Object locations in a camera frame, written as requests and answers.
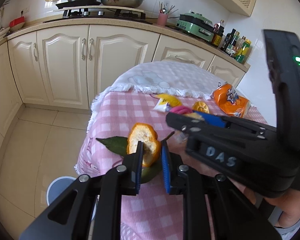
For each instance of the orange peel half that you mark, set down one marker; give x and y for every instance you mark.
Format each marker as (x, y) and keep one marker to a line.
(146, 134)

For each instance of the green leaf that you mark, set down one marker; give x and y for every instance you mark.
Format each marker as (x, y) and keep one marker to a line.
(116, 144)

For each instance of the orange crushed soda can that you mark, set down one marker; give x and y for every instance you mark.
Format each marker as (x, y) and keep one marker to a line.
(229, 101)

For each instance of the black gas stove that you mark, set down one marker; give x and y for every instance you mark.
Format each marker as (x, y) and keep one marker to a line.
(101, 11)

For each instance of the dark soy sauce bottle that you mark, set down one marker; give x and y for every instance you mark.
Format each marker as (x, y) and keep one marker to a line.
(218, 33)

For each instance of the green electric cooker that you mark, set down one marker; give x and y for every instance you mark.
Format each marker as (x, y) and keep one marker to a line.
(196, 25)

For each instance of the green yellow bottle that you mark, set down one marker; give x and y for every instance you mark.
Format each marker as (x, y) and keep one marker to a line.
(242, 52)

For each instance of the small orange peel piece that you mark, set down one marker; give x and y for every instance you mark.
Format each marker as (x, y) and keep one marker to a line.
(201, 106)

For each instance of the pink checkered tablecloth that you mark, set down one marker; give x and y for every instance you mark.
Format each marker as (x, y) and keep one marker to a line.
(126, 113)

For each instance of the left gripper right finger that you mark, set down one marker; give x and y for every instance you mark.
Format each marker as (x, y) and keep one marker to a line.
(213, 207)

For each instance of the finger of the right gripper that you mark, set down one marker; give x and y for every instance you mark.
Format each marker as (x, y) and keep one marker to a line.
(214, 120)
(240, 132)

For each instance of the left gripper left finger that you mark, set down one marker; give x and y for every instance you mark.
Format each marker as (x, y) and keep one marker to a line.
(90, 204)

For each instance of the clear jelly cup wrapper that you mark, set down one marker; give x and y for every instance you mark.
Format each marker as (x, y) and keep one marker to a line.
(166, 102)

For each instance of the lower cream cabinets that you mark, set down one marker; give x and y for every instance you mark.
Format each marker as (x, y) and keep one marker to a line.
(64, 64)

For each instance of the light blue trash bin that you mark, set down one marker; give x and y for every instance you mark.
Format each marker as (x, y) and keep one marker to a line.
(57, 186)

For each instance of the pink utensil holder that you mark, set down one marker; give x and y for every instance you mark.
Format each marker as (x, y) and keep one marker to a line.
(162, 19)

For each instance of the red bowl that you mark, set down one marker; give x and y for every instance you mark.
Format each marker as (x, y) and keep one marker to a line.
(17, 24)

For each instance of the person right hand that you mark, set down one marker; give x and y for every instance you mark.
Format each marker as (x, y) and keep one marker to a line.
(277, 209)

